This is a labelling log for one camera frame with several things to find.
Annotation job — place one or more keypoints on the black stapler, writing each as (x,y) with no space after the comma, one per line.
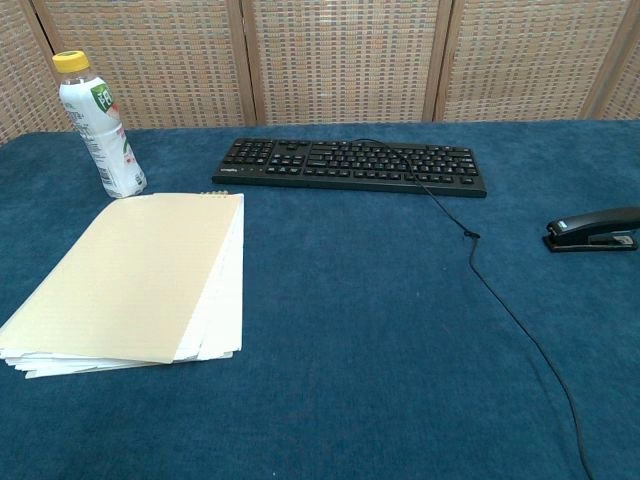
(595,222)

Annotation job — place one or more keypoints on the cream paper notepad stack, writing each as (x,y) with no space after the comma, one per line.
(130,275)

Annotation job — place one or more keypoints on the black computer keyboard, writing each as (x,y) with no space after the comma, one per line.
(320,165)

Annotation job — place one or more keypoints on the blue velvet tablecloth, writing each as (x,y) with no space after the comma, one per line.
(350,325)

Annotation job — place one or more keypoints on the woven folding screen panel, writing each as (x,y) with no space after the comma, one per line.
(160,60)
(627,85)
(525,60)
(17,70)
(345,60)

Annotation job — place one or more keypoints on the yellow-capped white drink bottle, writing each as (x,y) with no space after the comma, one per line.
(107,145)

